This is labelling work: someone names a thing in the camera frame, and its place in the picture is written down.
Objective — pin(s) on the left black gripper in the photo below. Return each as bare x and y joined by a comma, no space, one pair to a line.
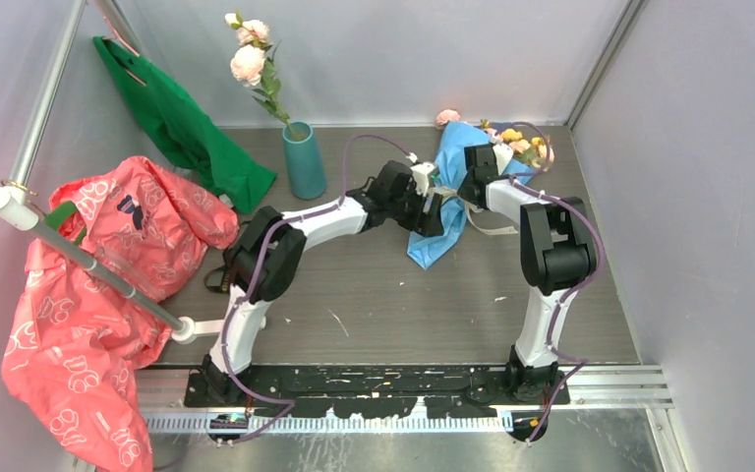
431,224

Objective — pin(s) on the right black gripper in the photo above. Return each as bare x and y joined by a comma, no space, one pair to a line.
462,190

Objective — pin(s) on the blue paper bouquet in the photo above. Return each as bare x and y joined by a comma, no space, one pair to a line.
530,152

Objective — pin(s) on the teal ceramic vase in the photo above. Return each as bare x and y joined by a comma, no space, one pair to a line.
306,176

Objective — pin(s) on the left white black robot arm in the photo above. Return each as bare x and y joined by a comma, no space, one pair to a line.
261,266

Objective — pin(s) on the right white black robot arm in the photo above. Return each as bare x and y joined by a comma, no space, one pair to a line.
558,253

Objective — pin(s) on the pink rose stem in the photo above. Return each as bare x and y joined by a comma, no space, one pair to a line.
253,66

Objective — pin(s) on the green cloth bag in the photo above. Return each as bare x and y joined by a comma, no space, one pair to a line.
181,130

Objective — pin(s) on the pink printed raincoat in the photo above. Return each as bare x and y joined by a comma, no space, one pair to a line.
76,342

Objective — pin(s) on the grey rod with white caps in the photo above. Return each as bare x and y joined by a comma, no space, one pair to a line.
184,329

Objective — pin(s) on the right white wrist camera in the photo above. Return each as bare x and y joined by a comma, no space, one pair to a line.
503,155

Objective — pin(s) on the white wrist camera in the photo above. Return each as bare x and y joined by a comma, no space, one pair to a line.
503,155
424,174

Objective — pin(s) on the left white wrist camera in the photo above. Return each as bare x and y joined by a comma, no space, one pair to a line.
424,174

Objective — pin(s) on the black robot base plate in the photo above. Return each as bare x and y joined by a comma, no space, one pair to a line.
371,391

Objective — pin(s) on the aluminium rail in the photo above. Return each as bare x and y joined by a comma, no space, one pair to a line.
597,387

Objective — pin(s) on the silver metal frame pole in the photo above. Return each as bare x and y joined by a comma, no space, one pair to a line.
32,138

